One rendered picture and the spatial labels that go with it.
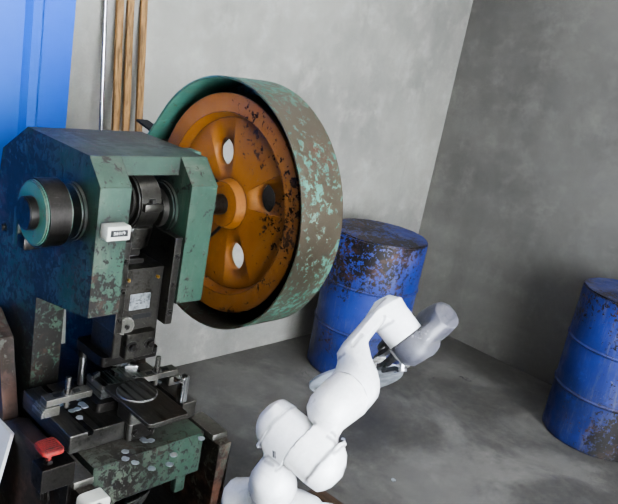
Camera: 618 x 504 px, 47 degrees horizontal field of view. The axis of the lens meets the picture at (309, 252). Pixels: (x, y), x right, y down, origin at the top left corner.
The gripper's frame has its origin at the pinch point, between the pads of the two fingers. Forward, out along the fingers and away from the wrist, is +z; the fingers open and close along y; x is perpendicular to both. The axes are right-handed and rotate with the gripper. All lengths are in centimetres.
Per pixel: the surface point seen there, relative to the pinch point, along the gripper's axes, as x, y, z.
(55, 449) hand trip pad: 85, -15, 26
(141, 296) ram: 62, 29, 24
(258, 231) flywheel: 26, 49, 15
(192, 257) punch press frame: 48, 39, 16
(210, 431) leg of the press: 36, -6, 51
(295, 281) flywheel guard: 20.0, 27.2, 4.6
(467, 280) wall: -209, 131, 209
